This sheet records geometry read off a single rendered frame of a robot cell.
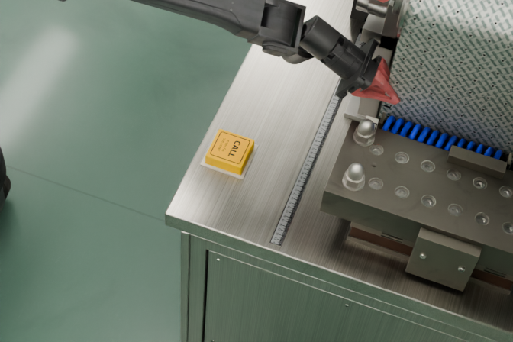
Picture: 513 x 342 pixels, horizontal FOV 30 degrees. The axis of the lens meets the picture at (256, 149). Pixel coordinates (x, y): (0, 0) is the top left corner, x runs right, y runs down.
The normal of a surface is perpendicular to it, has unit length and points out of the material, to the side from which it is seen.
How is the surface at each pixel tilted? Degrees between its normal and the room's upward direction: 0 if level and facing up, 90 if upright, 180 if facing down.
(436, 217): 0
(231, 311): 90
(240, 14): 34
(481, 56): 90
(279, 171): 0
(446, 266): 90
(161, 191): 0
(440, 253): 90
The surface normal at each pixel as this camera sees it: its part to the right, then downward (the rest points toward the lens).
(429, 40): -0.34, 0.73
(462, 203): 0.07, -0.61
